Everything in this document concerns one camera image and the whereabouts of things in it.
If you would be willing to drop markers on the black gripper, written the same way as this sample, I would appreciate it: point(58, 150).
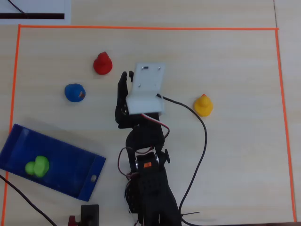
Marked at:
point(121, 107)

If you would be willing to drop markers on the green rubber duck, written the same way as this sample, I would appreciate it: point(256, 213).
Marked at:
point(38, 166)

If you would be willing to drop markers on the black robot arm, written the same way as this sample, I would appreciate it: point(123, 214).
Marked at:
point(150, 190)

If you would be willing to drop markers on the red rubber duck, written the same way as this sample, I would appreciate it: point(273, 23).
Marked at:
point(102, 64)

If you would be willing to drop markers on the blue rubber duck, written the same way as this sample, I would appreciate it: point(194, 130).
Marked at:
point(74, 92)

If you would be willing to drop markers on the yellow rubber duck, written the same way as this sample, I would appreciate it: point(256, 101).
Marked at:
point(203, 107)

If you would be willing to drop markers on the blue plastic box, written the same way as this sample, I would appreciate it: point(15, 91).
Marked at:
point(68, 169)

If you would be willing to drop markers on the orange tape outline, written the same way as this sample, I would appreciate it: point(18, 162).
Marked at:
point(150, 28)

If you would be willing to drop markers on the white paper with black bar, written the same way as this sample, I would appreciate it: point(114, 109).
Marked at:
point(47, 8)

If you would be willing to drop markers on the red clamp knob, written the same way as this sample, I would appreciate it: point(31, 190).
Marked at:
point(72, 220)

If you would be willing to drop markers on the white camera housing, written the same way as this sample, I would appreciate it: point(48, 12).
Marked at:
point(147, 91)

